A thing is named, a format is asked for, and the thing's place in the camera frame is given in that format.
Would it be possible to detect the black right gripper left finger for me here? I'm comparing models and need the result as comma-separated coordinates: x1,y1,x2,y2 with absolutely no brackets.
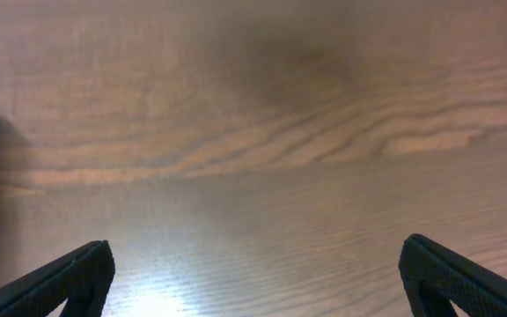
0,240,115,317

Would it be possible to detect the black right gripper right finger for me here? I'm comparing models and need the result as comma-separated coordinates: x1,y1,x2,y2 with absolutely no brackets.
399,233,507,317

